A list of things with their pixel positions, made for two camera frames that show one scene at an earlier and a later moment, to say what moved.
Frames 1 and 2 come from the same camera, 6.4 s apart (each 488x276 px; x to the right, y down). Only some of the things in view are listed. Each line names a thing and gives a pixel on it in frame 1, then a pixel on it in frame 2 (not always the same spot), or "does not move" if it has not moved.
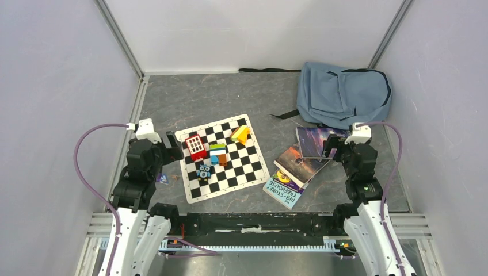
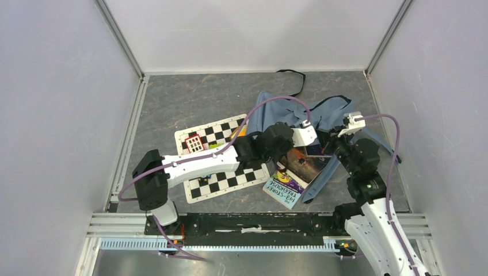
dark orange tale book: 288,158 does not move
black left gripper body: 164,154 to 288,144
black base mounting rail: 243,229 does not move
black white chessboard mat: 220,157 does not move
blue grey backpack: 331,97 to 324,119
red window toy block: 196,148 does not move
